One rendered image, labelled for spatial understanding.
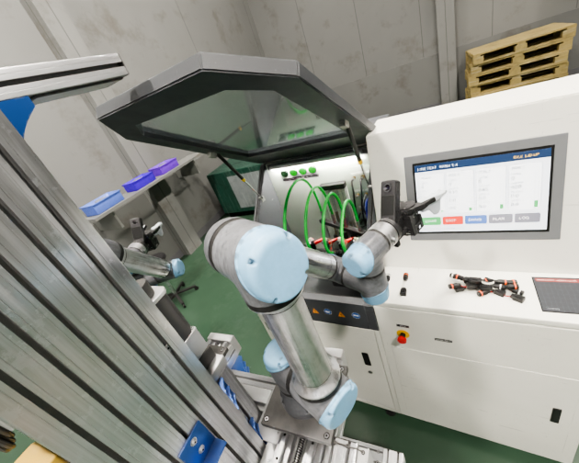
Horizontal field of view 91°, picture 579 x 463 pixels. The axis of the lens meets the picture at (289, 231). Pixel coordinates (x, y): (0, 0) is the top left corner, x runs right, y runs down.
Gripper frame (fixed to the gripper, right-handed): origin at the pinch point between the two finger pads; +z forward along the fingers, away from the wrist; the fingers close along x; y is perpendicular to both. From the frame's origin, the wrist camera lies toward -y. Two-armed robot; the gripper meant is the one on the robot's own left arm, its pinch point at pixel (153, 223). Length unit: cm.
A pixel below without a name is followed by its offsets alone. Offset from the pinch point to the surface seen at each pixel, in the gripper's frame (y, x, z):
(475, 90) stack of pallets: 43, 437, 424
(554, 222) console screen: 8, 155, -51
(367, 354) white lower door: 74, 92, -40
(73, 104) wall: -66, -151, 238
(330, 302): 41, 78, -34
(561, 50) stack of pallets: 2, 534, 370
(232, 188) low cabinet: 95, -23, 315
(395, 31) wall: -80, 352, 577
